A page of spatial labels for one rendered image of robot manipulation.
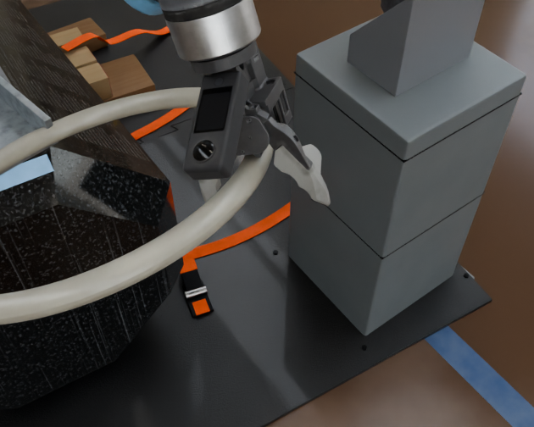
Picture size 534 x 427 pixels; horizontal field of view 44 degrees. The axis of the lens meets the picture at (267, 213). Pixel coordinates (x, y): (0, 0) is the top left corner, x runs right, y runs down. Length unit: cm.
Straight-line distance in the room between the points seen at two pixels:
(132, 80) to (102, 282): 226
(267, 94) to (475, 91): 97
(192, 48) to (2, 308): 31
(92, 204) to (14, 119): 43
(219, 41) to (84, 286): 27
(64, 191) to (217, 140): 87
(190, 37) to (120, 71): 226
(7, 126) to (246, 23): 57
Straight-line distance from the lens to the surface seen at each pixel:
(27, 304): 68
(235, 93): 68
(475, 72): 170
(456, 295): 227
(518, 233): 252
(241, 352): 208
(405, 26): 148
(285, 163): 73
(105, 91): 278
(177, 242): 66
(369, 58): 160
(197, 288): 218
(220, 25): 66
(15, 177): 147
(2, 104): 119
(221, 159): 64
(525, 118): 298
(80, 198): 151
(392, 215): 166
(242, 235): 233
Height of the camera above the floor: 185
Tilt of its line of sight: 50 degrees down
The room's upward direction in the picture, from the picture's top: straight up
